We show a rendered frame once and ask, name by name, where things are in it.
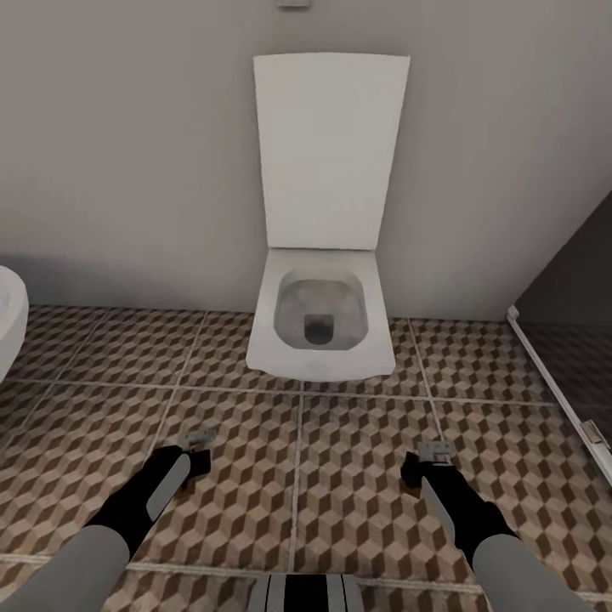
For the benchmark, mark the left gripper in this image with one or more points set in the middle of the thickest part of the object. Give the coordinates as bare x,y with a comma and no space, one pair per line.
200,463

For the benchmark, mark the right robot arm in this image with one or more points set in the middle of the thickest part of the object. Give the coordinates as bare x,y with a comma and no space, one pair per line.
513,578

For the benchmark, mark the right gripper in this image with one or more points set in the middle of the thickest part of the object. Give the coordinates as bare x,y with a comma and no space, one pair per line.
411,472

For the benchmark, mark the mousetrap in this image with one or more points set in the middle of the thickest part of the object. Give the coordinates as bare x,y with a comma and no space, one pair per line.
188,487
413,491

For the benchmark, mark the toilet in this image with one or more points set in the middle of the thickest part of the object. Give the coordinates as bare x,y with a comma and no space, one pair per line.
328,124

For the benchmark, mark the robot trunk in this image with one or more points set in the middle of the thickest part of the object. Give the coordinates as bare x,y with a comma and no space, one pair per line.
305,593

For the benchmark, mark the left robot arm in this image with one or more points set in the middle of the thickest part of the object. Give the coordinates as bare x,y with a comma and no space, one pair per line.
81,576

